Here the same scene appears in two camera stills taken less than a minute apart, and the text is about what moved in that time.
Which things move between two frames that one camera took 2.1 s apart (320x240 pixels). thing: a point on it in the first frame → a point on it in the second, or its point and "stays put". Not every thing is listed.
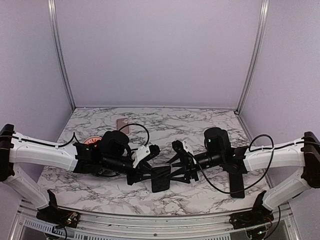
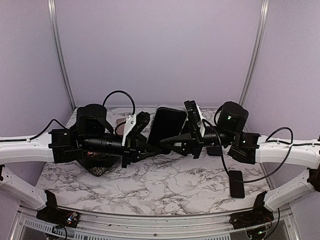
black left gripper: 137,175 → 134,146
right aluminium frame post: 265,9 stays put
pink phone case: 121,122 stays put
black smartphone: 236,184 stays put
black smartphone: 160,178 → 167,122
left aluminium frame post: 52,7 stays put
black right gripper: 191,170 → 190,146
